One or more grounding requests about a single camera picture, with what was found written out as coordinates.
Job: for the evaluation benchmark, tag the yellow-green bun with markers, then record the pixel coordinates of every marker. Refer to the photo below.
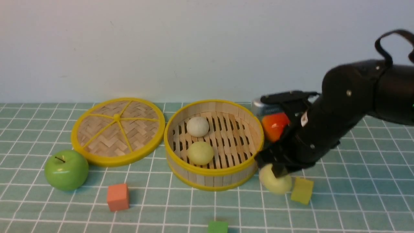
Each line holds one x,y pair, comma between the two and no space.
200,153
274,185

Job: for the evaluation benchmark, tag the white bun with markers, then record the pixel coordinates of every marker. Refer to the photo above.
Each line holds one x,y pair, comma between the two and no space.
197,126

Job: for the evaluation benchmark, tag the green apple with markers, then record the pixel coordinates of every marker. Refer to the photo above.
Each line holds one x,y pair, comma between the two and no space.
66,170

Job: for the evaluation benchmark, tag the green checkered tablecloth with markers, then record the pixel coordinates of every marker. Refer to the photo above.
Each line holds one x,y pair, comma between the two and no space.
364,186

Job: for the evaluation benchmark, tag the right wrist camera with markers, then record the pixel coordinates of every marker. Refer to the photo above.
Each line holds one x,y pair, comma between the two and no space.
292,103

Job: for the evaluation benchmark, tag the red orange tomato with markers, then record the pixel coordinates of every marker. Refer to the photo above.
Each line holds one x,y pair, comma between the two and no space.
273,125

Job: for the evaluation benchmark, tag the yellow cube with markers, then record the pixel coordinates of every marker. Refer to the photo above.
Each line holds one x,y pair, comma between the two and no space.
302,190

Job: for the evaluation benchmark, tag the green cube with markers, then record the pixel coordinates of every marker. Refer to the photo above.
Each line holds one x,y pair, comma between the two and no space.
218,227

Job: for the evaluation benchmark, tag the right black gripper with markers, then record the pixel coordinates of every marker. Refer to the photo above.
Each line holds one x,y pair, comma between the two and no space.
304,141

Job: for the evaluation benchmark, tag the orange cube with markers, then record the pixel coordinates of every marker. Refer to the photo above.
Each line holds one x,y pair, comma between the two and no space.
118,197

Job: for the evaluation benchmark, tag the bamboo steamer tray yellow rim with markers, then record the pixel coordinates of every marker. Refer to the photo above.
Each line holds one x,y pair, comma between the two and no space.
235,135

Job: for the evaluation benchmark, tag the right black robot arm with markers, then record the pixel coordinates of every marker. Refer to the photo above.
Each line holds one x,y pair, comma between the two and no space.
371,88

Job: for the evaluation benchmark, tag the woven bamboo steamer lid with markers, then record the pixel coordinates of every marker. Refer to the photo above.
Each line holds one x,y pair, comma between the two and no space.
118,132

